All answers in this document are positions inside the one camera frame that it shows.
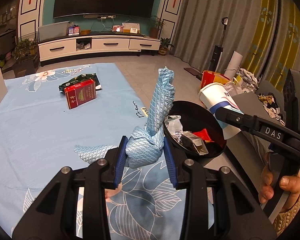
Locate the red snack bag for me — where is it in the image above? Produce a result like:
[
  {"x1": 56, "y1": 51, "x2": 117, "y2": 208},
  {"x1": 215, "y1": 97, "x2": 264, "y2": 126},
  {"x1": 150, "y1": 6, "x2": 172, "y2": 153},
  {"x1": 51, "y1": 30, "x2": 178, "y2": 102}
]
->
[{"x1": 193, "y1": 128, "x2": 213, "y2": 143}]

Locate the upright vacuum cleaner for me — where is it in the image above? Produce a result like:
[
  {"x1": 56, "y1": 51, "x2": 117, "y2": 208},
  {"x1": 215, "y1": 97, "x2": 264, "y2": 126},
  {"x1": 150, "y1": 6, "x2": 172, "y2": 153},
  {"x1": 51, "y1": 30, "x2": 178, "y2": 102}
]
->
[{"x1": 210, "y1": 17, "x2": 229, "y2": 72}]

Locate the potted plant by cabinet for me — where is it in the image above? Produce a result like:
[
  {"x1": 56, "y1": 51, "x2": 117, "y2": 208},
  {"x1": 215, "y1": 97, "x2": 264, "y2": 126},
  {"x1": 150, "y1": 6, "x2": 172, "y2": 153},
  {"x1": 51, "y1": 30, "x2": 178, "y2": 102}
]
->
[{"x1": 149, "y1": 15, "x2": 166, "y2": 38}]

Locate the red cigarette carton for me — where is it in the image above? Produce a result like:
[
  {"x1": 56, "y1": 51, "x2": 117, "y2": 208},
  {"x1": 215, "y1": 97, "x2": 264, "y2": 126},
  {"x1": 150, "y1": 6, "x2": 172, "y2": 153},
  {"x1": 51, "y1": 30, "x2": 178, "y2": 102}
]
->
[{"x1": 64, "y1": 79, "x2": 97, "y2": 109}]

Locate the blue floral tablecloth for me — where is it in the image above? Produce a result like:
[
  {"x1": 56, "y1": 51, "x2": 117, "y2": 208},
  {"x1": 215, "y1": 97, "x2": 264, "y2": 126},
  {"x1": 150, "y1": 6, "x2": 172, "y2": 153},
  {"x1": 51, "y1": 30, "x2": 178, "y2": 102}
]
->
[{"x1": 0, "y1": 63, "x2": 185, "y2": 239}]

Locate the plant stand with greenery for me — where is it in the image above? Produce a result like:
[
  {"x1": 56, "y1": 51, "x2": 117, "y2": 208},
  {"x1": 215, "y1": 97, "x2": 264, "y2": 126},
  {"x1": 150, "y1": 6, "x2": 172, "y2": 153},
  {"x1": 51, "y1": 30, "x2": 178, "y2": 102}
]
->
[{"x1": 12, "y1": 38, "x2": 39, "y2": 77}]

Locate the blue textured cloth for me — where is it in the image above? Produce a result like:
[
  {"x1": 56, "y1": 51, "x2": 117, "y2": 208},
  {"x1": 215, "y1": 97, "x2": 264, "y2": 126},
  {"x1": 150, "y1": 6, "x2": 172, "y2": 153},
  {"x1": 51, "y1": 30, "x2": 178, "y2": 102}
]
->
[{"x1": 73, "y1": 66, "x2": 176, "y2": 169}]

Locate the white blue medicine box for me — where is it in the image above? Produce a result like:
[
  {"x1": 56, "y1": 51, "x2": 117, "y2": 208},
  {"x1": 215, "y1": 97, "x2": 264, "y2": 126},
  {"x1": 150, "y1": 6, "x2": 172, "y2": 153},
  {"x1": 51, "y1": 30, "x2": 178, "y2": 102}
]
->
[{"x1": 181, "y1": 131, "x2": 209, "y2": 155}]

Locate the translucent storage box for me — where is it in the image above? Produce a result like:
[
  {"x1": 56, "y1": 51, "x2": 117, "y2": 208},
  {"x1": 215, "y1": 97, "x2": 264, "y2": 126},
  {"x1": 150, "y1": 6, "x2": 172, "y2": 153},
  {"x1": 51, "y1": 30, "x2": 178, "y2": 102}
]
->
[{"x1": 38, "y1": 21, "x2": 70, "y2": 42}]

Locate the white blue paper cup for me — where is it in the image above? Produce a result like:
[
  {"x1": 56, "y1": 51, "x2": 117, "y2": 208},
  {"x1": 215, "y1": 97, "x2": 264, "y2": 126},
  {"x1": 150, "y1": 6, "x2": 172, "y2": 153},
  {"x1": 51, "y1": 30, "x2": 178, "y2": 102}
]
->
[{"x1": 198, "y1": 82, "x2": 243, "y2": 140}]

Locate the white plastic bag on floor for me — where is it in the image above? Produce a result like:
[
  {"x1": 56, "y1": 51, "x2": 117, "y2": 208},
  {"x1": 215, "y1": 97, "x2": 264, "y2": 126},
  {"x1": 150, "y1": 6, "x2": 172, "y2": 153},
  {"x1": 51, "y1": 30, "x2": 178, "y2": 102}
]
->
[{"x1": 223, "y1": 68, "x2": 260, "y2": 96}]

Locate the clear blister packaging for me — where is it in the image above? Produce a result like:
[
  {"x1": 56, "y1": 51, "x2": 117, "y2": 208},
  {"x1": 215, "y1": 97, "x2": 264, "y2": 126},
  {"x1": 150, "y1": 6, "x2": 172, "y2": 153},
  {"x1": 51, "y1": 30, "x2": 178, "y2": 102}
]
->
[{"x1": 164, "y1": 115, "x2": 183, "y2": 142}]

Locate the red yellow shopping bag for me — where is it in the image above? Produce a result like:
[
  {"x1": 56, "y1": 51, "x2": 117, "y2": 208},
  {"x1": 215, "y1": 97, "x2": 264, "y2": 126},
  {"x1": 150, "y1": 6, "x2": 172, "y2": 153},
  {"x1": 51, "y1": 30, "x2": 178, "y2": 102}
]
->
[{"x1": 200, "y1": 70, "x2": 230, "y2": 88}]

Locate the dark green foil bag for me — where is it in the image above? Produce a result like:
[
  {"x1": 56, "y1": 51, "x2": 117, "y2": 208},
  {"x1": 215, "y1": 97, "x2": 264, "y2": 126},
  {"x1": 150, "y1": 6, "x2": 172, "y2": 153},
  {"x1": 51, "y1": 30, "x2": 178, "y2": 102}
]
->
[{"x1": 58, "y1": 73, "x2": 102, "y2": 93}]

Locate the white tv cabinet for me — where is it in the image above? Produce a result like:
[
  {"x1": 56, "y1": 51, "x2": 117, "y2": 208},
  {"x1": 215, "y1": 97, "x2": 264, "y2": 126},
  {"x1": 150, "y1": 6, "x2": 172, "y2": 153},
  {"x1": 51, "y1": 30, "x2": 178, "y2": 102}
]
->
[{"x1": 38, "y1": 34, "x2": 160, "y2": 62}]

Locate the black trash bin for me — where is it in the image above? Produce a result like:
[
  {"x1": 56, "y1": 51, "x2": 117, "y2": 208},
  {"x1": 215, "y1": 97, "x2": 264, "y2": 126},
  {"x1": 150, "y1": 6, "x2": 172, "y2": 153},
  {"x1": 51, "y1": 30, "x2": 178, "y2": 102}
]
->
[{"x1": 164, "y1": 100, "x2": 226, "y2": 163}]

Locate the person's right hand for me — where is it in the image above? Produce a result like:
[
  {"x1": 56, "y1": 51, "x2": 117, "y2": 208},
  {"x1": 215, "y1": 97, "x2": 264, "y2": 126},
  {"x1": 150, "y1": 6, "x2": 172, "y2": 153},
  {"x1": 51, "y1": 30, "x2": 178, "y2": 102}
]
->
[{"x1": 258, "y1": 152, "x2": 300, "y2": 213}]

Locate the potted plant on floor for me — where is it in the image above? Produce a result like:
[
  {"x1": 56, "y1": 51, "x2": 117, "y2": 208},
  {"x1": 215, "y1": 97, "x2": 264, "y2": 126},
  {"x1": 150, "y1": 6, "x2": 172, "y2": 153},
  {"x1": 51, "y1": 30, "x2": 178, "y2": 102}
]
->
[{"x1": 158, "y1": 38, "x2": 174, "y2": 56}]

